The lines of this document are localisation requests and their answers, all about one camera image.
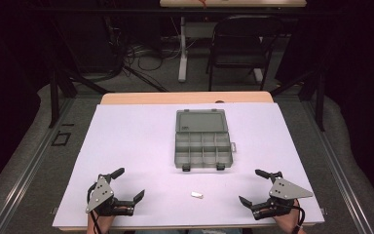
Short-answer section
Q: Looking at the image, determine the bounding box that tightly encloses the black metal frame stand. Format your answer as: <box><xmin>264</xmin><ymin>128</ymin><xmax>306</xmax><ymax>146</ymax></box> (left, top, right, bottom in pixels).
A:
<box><xmin>269</xmin><ymin>48</ymin><xmax>327</xmax><ymax>133</ymax></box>
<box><xmin>47</xmin><ymin>19</ymin><xmax>115</xmax><ymax>130</ymax></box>

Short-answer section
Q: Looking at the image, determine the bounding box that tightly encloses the black folding chair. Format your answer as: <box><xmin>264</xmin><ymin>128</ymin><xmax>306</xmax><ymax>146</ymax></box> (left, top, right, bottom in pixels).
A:
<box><xmin>206</xmin><ymin>14</ymin><xmax>285</xmax><ymax>93</ymax></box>

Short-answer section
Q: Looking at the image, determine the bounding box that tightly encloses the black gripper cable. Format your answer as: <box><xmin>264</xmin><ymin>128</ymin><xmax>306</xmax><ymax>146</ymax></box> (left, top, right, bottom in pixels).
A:
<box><xmin>86</xmin><ymin>182</ymin><xmax>104</xmax><ymax>234</ymax></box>
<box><xmin>290</xmin><ymin>200</ymin><xmax>307</xmax><ymax>234</ymax></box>

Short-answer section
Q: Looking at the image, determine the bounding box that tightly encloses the grey plastic compartment box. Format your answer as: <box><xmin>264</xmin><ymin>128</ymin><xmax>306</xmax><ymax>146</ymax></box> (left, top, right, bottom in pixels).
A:
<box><xmin>173</xmin><ymin>108</ymin><xmax>238</xmax><ymax>173</ymax></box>

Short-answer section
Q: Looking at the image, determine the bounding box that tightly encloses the black floor socket frame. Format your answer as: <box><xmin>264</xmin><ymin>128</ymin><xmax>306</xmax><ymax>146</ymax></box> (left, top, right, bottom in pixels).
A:
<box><xmin>51</xmin><ymin>130</ymin><xmax>72</xmax><ymax>147</ymax></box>

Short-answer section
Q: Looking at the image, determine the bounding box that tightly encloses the white table sheet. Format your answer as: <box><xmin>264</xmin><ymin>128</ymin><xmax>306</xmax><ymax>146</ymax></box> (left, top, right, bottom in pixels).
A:
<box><xmin>52</xmin><ymin>102</ymin><xmax>326</xmax><ymax>229</ymax></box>

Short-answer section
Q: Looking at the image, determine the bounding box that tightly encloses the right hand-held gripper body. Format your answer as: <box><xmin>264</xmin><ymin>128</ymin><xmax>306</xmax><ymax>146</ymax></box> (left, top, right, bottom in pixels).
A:
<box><xmin>251</xmin><ymin>176</ymin><xmax>315</xmax><ymax>221</ymax></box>

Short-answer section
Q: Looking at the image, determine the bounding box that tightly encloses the floor cable bundle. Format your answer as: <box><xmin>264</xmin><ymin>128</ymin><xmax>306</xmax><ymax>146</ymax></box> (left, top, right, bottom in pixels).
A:
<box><xmin>103</xmin><ymin>16</ymin><xmax>184</xmax><ymax>94</ymax></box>

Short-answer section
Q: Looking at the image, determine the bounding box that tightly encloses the wooden table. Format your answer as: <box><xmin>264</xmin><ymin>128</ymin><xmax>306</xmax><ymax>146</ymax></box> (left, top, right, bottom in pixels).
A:
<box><xmin>57</xmin><ymin>91</ymin><xmax>319</xmax><ymax>232</ymax></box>

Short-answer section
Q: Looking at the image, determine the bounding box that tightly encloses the person's right hand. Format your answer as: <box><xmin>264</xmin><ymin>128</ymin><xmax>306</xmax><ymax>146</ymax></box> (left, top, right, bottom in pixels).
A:
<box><xmin>273</xmin><ymin>199</ymin><xmax>307</xmax><ymax>234</ymax></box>

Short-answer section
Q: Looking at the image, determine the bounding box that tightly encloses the person's left hand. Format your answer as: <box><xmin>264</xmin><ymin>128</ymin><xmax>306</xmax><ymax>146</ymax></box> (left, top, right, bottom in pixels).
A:
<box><xmin>87</xmin><ymin>213</ymin><xmax>117</xmax><ymax>234</ymax></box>

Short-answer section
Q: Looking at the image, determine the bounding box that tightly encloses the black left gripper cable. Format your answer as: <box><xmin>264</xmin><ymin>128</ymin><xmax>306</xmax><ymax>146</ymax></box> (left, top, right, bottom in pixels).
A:
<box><xmin>86</xmin><ymin>182</ymin><xmax>104</xmax><ymax>234</ymax></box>

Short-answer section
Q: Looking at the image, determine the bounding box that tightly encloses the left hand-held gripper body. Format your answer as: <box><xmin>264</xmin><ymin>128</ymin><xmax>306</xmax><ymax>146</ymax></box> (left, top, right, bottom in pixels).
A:
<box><xmin>85</xmin><ymin>175</ymin><xmax>135</xmax><ymax>217</ymax></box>

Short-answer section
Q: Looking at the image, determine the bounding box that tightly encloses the white-legged background desk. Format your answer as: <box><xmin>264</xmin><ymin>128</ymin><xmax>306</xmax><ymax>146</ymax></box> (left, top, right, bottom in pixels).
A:
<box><xmin>159</xmin><ymin>0</ymin><xmax>308</xmax><ymax>84</ymax></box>

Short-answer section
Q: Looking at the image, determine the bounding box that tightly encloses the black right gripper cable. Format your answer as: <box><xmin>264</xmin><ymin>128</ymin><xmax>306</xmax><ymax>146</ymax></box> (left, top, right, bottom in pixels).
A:
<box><xmin>290</xmin><ymin>200</ymin><xmax>307</xmax><ymax>234</ymax></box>

